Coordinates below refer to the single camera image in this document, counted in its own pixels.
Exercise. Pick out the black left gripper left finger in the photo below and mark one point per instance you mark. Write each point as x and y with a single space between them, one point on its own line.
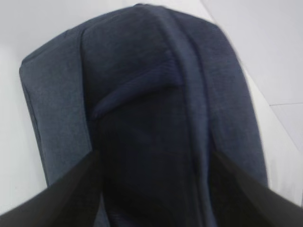
52 196

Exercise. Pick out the dark blue insulated bag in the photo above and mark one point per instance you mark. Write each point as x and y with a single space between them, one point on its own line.
158 99

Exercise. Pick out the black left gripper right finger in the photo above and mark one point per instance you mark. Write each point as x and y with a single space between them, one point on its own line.
255 196

